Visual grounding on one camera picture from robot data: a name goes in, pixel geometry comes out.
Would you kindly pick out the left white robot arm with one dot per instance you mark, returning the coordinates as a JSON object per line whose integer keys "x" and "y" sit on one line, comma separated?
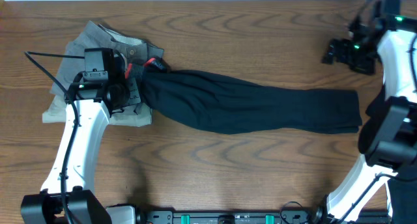
{"x": 67, "y": 195}

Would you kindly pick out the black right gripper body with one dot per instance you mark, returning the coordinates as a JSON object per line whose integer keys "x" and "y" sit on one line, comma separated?
{"x": 361, "y": 56}

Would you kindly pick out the folded grey trousers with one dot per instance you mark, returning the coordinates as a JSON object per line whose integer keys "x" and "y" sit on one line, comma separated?
{"x": 133, "y": 49}

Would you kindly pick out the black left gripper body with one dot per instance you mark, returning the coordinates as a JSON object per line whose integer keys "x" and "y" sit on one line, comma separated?
{"x": 135, "y": 95}

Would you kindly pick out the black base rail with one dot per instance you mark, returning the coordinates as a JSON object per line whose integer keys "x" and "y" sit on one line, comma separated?
{"x": 228, "y": 217}

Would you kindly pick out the black leggings red waistband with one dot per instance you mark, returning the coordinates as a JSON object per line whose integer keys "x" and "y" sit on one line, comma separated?
{"x": 227, "y": 105}

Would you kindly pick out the black garment pile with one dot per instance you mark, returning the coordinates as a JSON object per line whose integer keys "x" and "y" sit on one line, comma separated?
{"x": 402, "y": 194}

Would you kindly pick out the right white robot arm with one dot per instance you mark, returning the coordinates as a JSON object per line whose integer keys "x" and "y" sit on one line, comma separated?
{"x": 387, "y": 141}

